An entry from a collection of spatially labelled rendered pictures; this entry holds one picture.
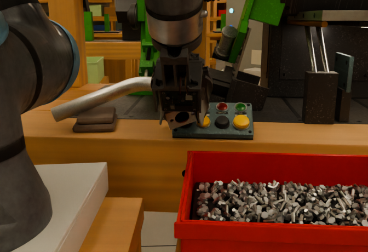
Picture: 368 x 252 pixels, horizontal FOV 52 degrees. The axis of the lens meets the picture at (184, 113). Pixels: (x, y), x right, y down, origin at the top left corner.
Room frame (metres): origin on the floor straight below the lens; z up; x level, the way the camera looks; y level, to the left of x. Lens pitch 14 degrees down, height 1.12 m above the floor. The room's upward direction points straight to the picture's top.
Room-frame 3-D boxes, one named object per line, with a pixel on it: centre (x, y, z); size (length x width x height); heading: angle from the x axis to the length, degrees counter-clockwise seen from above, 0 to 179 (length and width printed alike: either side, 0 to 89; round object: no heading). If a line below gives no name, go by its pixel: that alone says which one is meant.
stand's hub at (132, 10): (1.15, 0.15, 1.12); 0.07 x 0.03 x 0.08; 175
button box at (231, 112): (0.71, -0.06, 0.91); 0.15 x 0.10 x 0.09; 85
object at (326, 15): (0.88, -0.34, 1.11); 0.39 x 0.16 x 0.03; 175
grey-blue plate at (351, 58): (0.82, -0.35, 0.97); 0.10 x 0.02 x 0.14; 175
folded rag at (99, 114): (0.75, 0.18, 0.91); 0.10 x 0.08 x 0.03; 5
